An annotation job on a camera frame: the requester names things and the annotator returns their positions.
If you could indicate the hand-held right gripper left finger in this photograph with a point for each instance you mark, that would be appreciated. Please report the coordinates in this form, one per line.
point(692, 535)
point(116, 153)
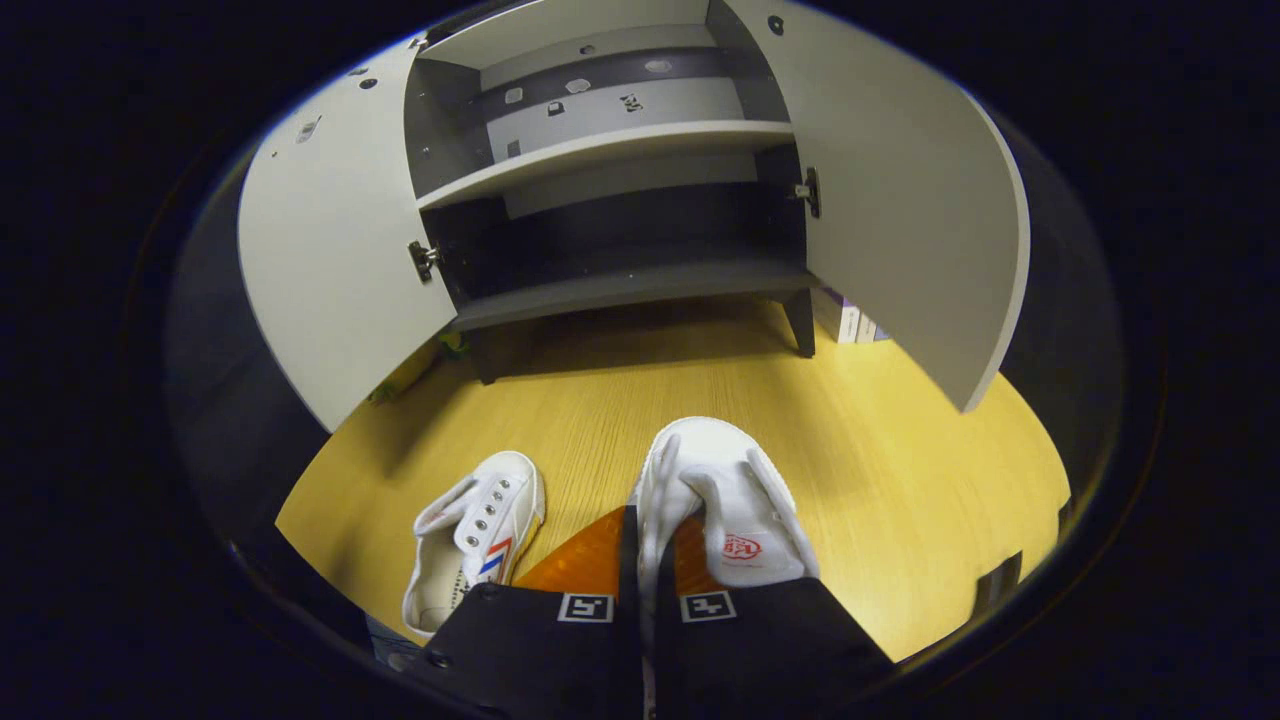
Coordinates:
point(540, 660)

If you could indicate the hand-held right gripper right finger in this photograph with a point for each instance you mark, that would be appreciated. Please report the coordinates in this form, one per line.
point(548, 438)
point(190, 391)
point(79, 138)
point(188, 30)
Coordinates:
point(760, 650)

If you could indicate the white canvas shoe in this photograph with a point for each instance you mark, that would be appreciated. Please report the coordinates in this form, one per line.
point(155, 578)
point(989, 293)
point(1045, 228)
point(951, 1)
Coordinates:
point(720, 470)
point(490, 500)

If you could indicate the white shoe cabinet door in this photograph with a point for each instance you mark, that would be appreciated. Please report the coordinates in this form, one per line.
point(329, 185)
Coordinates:
point(330, 250)
point(900, 200)

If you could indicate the small yellow object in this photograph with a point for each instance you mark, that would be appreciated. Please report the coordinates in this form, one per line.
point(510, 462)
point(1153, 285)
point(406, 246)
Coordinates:
point(410, 375)

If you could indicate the black backdrop cloth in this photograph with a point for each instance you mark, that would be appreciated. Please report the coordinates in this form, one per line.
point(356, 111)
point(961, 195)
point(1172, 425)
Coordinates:
point(225, 400)

